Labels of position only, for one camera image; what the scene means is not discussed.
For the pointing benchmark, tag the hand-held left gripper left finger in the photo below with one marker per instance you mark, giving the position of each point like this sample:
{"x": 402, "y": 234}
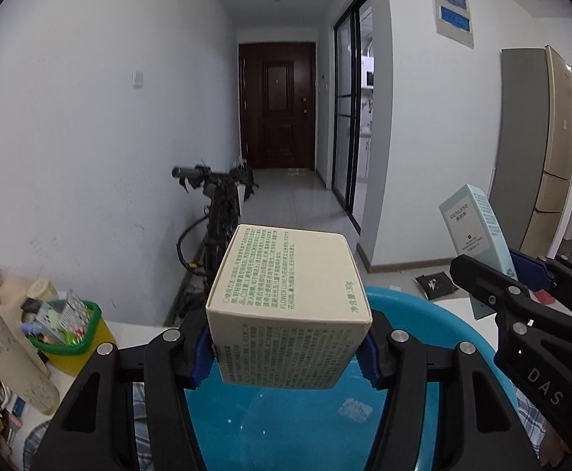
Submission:
{"x": 200, "y": 360}

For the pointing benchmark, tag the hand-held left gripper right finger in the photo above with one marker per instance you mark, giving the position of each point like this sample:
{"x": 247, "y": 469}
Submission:
{"x": 369, "y": 359}

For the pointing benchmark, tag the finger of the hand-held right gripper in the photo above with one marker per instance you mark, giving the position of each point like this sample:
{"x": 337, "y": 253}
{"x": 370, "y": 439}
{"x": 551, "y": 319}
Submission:
{"x": 482, "y": 279}
{"x": 526, "y": 267}

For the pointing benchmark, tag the tall pale teal box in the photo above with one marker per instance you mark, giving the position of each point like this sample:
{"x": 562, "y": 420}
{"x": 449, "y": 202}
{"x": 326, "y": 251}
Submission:
{"x": 477, "y": 225}

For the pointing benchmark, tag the cream box green print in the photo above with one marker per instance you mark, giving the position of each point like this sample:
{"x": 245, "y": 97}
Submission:
{"x": 286, "y": 304}

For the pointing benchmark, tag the blue plastic basin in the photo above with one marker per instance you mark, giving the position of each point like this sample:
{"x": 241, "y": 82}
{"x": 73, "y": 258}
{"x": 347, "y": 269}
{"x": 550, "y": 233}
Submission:
{"x": 286, "y": 427}

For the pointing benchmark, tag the yellow container green rim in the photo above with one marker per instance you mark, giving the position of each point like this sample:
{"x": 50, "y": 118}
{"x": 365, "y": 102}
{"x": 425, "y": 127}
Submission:
{"x": 89, "y": 343}

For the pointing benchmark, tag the person's right hand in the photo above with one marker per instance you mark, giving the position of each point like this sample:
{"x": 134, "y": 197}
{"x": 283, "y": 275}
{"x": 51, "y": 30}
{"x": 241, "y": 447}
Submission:
{"x": 554, "y": 444}

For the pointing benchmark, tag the pink plastic dustpan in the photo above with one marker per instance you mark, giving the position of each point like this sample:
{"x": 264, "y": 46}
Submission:
{"x": 543, "y": 297}

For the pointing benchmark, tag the blue plaid cloth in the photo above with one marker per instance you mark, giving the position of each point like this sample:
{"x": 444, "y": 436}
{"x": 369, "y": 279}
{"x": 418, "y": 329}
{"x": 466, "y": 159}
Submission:
{"x": 531, "y": 419}

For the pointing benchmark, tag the black bag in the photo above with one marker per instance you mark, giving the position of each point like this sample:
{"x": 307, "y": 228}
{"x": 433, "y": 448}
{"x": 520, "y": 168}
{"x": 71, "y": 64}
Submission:
{"x": 435, "y": 285}

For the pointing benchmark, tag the gold and grey refrigerator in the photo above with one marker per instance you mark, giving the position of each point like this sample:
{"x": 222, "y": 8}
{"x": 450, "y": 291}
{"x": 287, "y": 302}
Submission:
{"x": 521, "y": 132}

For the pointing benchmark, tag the colourful sachet bundle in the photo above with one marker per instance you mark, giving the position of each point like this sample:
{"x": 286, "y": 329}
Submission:
{"x": 60, "y": 319}

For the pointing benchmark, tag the black bicycle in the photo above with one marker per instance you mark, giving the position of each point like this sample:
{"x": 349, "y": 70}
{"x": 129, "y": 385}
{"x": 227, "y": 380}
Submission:
{"x": 222, "y": 216}

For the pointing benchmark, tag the cream speckled tumbler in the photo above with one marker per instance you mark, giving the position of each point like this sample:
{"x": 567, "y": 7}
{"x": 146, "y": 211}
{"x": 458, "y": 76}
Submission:
{"x": 11, "y": 363}

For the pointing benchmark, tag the cream plush toy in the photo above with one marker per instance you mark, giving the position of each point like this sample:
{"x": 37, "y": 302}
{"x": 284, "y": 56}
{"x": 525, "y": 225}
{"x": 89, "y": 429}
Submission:
{"x": 16, "y": 292}

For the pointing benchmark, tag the black framed sliding glass door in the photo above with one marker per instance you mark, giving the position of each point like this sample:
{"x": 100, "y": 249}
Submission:
{"x": 347, "y": 83}

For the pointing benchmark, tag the dark brown door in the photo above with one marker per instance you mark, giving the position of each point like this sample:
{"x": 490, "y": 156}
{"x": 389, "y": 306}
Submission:
{"x": 276, "y": 108}

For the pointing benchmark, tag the grey wall panel blue windows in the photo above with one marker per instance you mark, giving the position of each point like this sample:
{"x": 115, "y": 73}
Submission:
{"x": 450, "y": 10}

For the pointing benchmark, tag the white wall switch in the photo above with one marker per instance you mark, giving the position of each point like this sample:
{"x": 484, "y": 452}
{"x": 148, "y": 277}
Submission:
{"x": 137, "y": 77}

